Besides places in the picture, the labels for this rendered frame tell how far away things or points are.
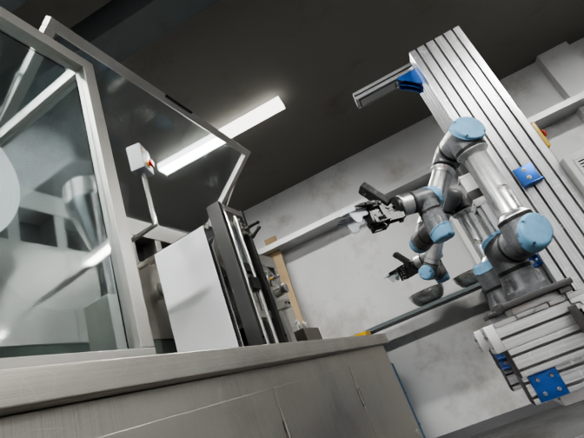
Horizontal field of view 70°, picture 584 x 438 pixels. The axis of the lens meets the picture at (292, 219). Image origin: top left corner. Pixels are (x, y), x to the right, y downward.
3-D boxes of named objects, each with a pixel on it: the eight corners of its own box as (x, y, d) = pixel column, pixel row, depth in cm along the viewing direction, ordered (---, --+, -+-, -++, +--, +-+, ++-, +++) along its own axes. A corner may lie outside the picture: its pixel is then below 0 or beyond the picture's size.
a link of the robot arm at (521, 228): (536, 256, 143) (458, 133, 164) (566, 239, 130) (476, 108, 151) (508, 267, 141) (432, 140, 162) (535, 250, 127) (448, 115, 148)
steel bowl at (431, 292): (449, 298, 394) (442, 285, 399) (450, 294, 363) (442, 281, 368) (415, 312, 401) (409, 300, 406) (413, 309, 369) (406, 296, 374)
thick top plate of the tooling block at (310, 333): (308, 341, 169) (302, 327, 172) (231, 376, 182) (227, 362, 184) (322, 340, 183) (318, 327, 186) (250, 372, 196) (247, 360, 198)
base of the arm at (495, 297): (521, 301, 194) (510, 282, 197) (527, 298, 180) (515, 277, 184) (490, 314, 196) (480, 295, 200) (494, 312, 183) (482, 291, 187)
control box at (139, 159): (149, 163, 137) (142, 140, 140) (130, 171, 137) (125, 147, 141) (159, 173, 143) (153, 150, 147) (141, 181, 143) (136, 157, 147)
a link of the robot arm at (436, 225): (446, 244, 142) (431, 216, 147) (461, 230, 132) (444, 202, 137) (427, 251, 141) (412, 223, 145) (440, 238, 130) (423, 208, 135)
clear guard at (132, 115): (53, 29, 123) (52, 28, 124) (-22, 179, 124) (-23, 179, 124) (244, 154, 215) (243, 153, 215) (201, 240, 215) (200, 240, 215)
